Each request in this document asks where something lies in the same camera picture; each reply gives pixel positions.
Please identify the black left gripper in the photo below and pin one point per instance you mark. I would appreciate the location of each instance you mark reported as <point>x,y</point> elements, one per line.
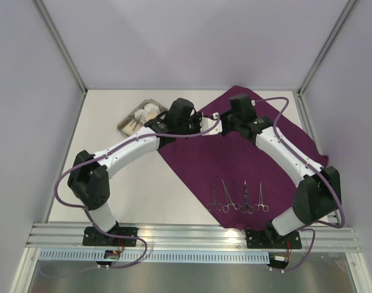
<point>196,118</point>

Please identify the steel tweezers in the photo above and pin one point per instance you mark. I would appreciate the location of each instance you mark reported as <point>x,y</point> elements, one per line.
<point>137,121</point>

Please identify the clear packet beige gauze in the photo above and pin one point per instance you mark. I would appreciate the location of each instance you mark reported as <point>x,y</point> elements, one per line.
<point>151,115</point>
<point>127,129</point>

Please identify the white gauze pad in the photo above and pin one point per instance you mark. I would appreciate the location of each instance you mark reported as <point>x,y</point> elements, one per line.
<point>140,112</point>
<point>151,107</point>

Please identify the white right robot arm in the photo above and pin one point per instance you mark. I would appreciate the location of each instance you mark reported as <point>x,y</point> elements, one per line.
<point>318,188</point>

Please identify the left aluminium frame post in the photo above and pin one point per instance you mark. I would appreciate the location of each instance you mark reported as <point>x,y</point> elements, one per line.
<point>45,15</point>

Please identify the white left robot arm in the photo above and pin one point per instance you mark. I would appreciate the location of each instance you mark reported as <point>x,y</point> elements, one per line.
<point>89,178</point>

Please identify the black handled scissors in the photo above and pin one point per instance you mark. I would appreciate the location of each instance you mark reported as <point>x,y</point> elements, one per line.
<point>246,207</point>

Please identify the aluminium frame post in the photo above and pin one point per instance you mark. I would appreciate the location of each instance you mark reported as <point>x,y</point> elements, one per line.
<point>338,26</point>
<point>45,15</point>

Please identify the right aluminium side rail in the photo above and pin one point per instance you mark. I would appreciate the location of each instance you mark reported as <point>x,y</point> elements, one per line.
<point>307,126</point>

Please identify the right aluminium frame post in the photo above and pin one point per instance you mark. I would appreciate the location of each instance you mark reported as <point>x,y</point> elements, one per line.
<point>338,26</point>

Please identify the steel instrument tray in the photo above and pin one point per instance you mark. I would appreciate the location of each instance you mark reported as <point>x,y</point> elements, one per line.
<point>130,116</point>

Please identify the steel forceps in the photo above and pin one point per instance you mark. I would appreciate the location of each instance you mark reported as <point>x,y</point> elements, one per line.
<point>260,206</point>
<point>213,204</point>
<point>230,204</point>

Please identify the aluminium front frame rail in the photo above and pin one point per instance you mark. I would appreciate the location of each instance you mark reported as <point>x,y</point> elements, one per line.
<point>185,237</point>

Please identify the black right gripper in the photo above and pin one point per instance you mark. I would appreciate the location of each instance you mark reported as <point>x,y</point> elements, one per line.
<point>227,122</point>

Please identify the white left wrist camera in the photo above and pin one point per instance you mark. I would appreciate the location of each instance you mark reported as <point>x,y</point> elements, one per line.
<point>212,125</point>

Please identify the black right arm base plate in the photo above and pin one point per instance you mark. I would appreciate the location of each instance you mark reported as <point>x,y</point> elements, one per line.
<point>269,239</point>

